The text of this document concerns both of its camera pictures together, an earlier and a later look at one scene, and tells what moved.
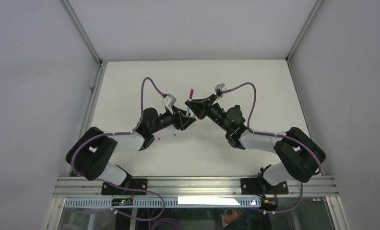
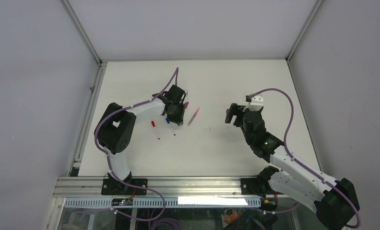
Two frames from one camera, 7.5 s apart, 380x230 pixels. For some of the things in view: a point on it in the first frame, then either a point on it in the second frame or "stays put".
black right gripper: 202,106 to 233,109
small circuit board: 122,201 stays put
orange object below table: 229,219 stays put
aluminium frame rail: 84,187 stays put
